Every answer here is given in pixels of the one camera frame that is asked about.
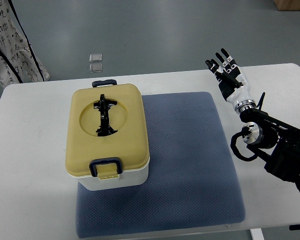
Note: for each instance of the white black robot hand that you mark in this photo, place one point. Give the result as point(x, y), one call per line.
point(232, 81)

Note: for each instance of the yellow storage box lid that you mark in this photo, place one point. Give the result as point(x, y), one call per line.
point(107, 132)

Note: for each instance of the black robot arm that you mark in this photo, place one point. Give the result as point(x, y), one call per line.
point(274, 141)

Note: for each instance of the white storage box base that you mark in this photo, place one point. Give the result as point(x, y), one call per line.
point(127, 178)

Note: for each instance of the wooden furniture corner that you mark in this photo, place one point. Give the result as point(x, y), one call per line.
point(287, 5)

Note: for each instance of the blue grey cushion mat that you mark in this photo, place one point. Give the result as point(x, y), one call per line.
point(192, 181)

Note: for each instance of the lower clear floor tile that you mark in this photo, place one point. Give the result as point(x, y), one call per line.
point(96, 67)

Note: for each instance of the clear floor tile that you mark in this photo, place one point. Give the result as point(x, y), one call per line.
point(95, 57)
point(96, 67)

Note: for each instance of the upper clear floor tile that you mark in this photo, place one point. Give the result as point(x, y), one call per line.
point(95, 57)

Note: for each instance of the white table leg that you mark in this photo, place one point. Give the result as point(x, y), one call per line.
point(256, 234)

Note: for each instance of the black table control panel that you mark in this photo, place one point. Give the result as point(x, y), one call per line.
point(295, 227)

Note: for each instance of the calligraphy print cloth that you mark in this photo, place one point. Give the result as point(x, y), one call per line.
point(17, 56)

